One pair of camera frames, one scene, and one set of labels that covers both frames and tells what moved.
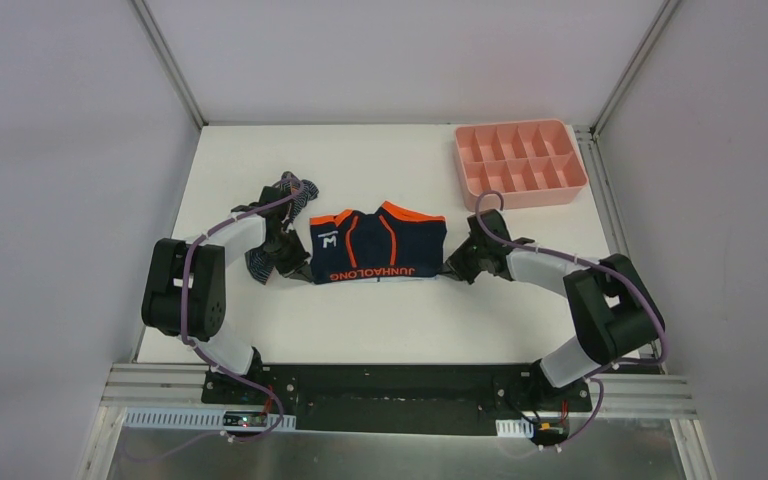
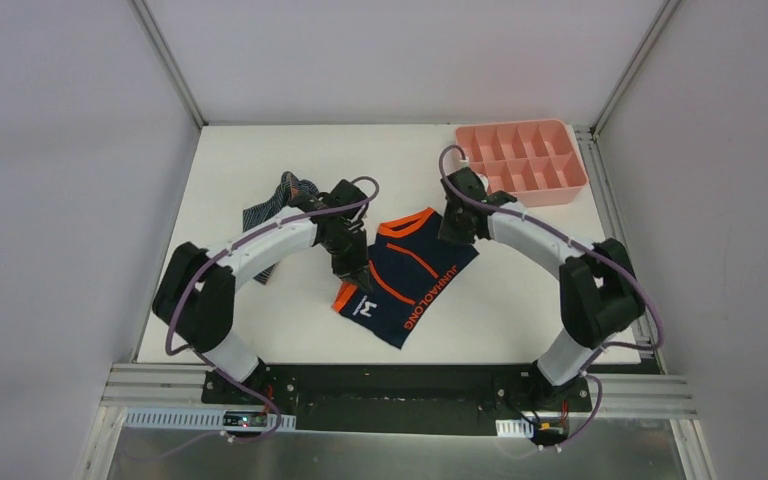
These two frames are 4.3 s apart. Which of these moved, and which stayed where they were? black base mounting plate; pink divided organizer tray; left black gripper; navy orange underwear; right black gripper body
Moved: navy orange underwear; right black gripper body; left black gripper
Stayed: black base mounting plate; pink divided organizer tray
